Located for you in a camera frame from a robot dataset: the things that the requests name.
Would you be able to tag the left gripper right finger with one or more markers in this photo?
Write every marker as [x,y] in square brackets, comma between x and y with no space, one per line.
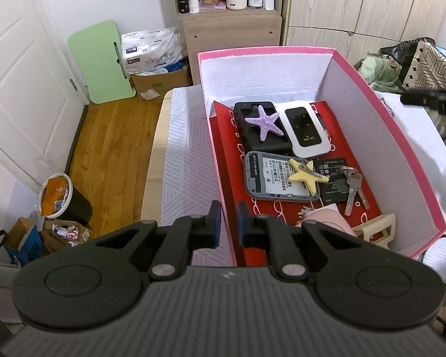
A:
[271,234]

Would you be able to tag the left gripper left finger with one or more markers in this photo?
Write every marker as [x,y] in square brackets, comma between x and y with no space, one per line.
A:
[174,245]

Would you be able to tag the grey router body with label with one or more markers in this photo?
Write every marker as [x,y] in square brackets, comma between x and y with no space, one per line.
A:
[266,178]

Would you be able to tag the yellow starfish hair clip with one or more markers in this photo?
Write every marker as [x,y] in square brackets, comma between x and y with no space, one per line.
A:
[304,173]

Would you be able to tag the pink round tape measure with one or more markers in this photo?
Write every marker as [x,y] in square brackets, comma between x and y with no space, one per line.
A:
[329,218]

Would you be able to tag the black device back cover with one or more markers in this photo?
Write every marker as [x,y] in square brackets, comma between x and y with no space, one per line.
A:
[249,135]

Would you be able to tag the black battery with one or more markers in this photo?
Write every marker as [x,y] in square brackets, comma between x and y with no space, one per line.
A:
[336,190]

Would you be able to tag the pink cardboard box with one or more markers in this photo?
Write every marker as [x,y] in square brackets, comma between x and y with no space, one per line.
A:
[359,127]

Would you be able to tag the purple starfish hair clip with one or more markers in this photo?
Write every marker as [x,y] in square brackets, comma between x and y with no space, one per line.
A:
[265,123]

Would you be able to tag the bunch of keys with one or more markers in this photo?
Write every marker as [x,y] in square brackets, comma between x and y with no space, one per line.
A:
[354,181]

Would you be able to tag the white wifi router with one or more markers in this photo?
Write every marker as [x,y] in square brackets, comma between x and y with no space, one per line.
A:
[304,130]

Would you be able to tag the cream hair claw clip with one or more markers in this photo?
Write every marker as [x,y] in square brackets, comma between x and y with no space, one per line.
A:
[380,230]

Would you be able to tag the white usb charger cube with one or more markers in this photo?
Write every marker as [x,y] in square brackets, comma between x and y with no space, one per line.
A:
[306,211]

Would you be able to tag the patterned tote bag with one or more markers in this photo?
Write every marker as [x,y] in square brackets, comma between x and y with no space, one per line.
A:
[422,62]

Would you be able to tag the light green garment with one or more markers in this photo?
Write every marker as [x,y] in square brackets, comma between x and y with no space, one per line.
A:
[381,73]

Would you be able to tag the light wood wardrobe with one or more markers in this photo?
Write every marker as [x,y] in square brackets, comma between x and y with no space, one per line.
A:
[357,28]

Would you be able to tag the black trash bin orange bag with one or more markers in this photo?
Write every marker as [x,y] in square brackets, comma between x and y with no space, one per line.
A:
[59,199]

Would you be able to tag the cardboard box on floor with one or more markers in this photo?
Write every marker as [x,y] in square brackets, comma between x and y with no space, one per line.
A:
[156,86]

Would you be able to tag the tissue pack in plastic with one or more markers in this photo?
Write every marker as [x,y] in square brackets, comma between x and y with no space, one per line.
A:
[144,52]

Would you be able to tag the wooden shelf unit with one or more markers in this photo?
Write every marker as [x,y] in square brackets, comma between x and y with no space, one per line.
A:
[212,29]

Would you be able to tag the white door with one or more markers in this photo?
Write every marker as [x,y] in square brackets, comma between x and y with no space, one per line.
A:
[40,106]

